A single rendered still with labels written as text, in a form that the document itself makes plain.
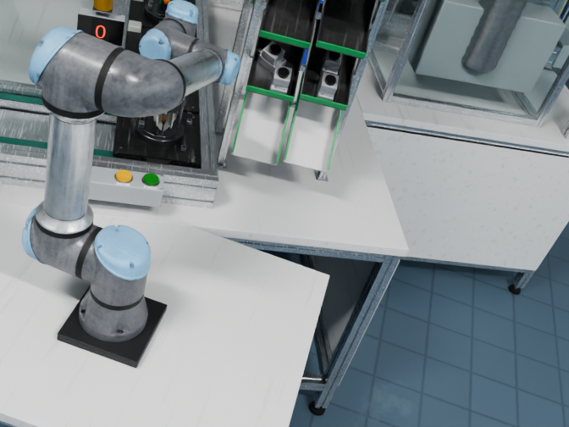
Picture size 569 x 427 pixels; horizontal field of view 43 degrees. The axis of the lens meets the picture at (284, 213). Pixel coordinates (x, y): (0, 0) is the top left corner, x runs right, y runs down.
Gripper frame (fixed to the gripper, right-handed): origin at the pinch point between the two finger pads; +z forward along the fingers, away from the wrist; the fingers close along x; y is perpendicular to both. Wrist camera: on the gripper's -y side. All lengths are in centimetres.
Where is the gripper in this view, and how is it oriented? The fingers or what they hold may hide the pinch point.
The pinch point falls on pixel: (162, 124)
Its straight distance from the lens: 194.6
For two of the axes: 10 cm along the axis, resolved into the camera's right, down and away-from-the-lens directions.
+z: -2.4, 7.5, 6.2
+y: 1.1, 6.6, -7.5
